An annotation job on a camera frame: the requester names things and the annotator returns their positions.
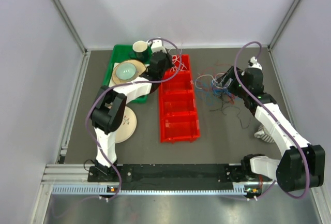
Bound silver finned heat sink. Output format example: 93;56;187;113
254;125;275;143

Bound coloured cable bundle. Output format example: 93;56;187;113
195;62;251;130

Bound white cables in bin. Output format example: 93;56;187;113
169;48;188;73

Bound dark green cup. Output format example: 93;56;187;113
129;40;149;63

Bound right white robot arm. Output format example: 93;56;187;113
216;67;325;192

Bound green plastic tray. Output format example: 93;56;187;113
99;44;156;103

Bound red compartment bin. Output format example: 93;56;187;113
159;54;200;143

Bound teal bowl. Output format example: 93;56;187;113
115;63;137;80

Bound beige floral plate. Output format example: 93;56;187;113
115;107;137;144

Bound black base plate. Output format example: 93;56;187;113
87;163;275;191

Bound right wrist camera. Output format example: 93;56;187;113
248;56;262;70

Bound grey slotted cable duct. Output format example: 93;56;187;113
52;184;262;196

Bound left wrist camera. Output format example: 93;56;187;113
147;39;167;53

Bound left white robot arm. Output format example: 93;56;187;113
88;51;173;181

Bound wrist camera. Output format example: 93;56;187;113
248;56;262;70
147;39;167;53

